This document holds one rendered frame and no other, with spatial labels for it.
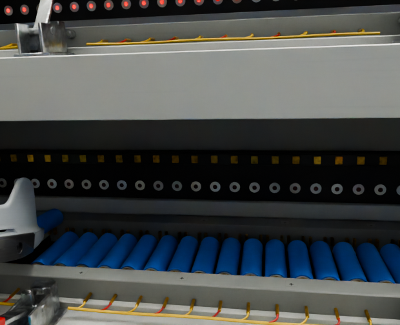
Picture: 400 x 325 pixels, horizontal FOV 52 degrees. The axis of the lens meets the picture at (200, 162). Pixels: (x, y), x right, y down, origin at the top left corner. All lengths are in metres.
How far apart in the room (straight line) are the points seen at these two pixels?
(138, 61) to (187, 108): 0.04
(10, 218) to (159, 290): 0.13
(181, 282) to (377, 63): 0.20
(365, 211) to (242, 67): 0.23
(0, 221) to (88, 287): 0.08
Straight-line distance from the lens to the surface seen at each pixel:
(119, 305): 0.34
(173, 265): 0.35
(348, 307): 0.32
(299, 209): 0.43
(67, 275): 0.35
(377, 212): 0.44
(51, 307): 0.34
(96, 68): 0.29
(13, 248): 0.32
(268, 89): 0.27
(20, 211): 0.36
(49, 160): 0.48
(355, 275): 0.35
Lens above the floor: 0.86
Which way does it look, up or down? 2 degrees up
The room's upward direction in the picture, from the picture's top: 1 degrees clockwise
